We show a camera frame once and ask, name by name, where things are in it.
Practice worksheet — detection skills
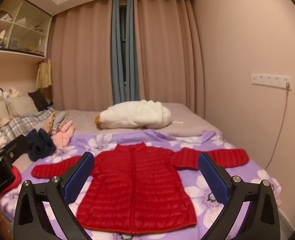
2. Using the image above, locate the yellow pleated cloth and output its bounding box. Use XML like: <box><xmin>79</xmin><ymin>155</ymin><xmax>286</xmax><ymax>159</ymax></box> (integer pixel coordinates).
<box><xmin>36</xmin><ymin>59</ymin><xmax>52</xmax><ymax>89</ymax></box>

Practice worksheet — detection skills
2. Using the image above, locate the black and white plush toy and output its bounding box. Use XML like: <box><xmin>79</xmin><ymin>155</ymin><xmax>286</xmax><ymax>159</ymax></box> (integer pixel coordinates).
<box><xmin>0</xmin><ymin>88</ymin><xmax>10</xmax><ymax>103</ymax></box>

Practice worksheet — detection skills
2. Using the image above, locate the purple floral bed sheet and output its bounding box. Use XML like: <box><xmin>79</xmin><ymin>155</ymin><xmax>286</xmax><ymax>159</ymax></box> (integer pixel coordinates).
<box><xmin>0</xmin><ymin>129</ymin><xmax>283</xmax><ymax>240</ymax></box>

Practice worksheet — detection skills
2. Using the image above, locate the grey garment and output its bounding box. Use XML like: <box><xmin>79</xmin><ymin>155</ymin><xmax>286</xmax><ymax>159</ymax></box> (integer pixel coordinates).
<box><xmin>55</xmin><ymin>111</ymin><xmax>73</xmax><ymax>130</ymax></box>

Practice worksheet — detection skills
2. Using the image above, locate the red puffer garment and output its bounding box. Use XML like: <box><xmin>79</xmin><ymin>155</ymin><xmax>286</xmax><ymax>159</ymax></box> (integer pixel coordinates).
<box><xmin>0</xmin><ymin>166</ymin><xmax>22</xmax><ymax>200</ymax></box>

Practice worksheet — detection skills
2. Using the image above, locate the pink garment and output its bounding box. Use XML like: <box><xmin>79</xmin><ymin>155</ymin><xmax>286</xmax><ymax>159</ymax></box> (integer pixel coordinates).
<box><xmin>51</xmin><ymin>120</ymin><xmax>75</xmax><ymax>150</ymax></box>

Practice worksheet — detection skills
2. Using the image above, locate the tan garment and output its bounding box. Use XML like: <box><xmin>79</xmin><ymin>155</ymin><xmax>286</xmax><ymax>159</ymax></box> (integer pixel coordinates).
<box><xmin>46</xmin><ymin>112</ymin><xmax>58</xmax><ymax>133</ymax></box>

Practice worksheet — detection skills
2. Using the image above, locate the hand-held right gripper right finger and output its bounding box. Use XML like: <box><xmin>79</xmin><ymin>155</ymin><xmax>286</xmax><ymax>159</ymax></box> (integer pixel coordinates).
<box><xmin>197</xmin><ymin>151</ymin><xmax>281</xmax><ymax>240</ymax></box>

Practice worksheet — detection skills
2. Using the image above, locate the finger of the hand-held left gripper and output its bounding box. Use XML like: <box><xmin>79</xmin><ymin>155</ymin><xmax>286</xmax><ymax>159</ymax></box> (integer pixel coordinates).
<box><xmin>0</xmin><ymin>134</ymin><xmax>29</xmax><ymax>167</ymax></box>

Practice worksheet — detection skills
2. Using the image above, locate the pale plush toy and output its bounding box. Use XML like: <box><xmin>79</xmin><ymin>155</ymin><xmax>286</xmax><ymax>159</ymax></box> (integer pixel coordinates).
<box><xmin>9</xmin><ymin>87</ymin><xmax>22</xmax><ymax>98</ymax></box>

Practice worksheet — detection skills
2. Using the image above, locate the red down jacket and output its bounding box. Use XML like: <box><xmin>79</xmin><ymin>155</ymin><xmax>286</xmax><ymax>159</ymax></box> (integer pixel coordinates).
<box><xmin>32</xmin><ymin>142</ymin><xmax>250</xmax><ymax>235</ymax></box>

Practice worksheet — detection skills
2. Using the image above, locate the blue-grey curtain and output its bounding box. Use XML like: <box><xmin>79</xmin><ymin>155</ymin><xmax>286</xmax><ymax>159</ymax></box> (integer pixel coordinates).
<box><xmin>110</xmin><ymin>0</ymin><xmax>140</xmax><ymax>103</ymax></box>

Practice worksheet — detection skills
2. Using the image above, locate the white fleece jacket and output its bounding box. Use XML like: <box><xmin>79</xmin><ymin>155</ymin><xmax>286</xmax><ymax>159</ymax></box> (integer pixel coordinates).
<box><xmin>95</xmin><ymin>99</ymin><xmax>171</xmax><ymax>130</ymax></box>

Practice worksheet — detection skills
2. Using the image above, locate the white wall shelf unit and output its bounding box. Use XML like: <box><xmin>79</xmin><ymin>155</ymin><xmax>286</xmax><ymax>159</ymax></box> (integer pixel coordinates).
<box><xmin>0</xmin><ymin>0</ymin><xmax>52</xmax><ymax>60</ymax></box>

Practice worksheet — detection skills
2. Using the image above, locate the grey plaid blanket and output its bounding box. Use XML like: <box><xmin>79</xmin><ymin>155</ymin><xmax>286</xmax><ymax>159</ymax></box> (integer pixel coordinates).
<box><xmin>0</xmin><ymin>106</ymin><xmax>55</xmax><ymax>143</ymax></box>

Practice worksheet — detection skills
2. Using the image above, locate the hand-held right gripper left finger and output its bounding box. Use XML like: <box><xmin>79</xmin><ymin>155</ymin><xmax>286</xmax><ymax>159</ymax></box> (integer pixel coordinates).
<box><xmin>13</xmin><ymin>151</ymin><xmax>95</xmax><ymax>240</ymax></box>

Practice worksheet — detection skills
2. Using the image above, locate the dark brown pillow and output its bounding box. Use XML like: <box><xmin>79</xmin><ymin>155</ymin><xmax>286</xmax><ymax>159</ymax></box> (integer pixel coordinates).
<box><xmin>28</xmin><ymin>89</ymin><xmax>53</xmax><ymax>112</ymax></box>

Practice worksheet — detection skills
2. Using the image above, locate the white wall socket strip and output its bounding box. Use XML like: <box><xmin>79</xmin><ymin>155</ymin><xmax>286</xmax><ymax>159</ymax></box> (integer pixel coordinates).
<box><xmin>252</xmin><ymin>73</ymin><xmax>292</xmax><ymax>90</ymax></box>

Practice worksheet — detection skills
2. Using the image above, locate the white power cable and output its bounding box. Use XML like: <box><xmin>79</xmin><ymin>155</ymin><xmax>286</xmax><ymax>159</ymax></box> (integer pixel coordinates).
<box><xmin>265</xmin><ymin>89</ymin><xmax>289</xmax><ymax>170</ymax></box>

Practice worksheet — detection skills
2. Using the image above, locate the pink curtain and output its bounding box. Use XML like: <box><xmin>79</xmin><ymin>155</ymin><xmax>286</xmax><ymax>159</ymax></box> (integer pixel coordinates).
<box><xmin>134</xmin><ymin>0</ymin><xmax>205</xmax><ymax>120</ymax></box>
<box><xmin>49</xmin><ymin>0</ymin><xmax>113</xmax><ymax>112</ymax></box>

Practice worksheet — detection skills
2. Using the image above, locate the grey bed cover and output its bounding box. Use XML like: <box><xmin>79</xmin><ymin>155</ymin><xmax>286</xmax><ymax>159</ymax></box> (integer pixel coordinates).
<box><xmin>13</xmin><ymin>102</ymin><xmax>223</xmax><ymax>170</ymax></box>

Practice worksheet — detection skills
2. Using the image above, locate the navy garment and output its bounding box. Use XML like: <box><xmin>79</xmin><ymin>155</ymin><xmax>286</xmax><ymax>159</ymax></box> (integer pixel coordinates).
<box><xmin>27</xmin><ymin>128</ymin><xmax>57</xmax><ymax>162</ymax></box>

